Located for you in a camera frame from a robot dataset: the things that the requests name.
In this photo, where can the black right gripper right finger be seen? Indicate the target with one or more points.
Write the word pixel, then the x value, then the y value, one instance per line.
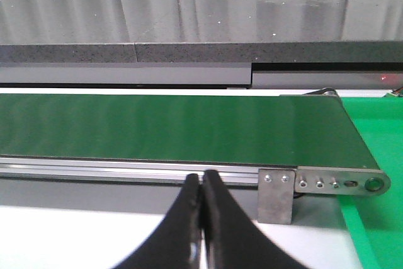
pixel 232 240

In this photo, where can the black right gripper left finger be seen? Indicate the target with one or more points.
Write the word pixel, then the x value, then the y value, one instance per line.
pixel 175 243

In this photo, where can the steel conveyor end plate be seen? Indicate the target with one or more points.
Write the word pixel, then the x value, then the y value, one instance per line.
pixel 341 181

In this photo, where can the green conveyor belt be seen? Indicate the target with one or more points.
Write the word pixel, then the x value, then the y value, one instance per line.
pixel 284 130

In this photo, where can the green plastic tray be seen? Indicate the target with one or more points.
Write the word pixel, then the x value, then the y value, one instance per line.
pixel 374 220

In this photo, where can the grey stone counter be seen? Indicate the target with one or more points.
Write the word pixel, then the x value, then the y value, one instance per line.
pixel 258 44

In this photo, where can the steel conveyor support bracket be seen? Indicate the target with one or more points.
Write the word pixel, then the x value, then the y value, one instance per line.
pixel 275 195

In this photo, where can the aluminium conveyor side rail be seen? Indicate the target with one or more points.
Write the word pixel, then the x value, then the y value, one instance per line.
pixel 121 170

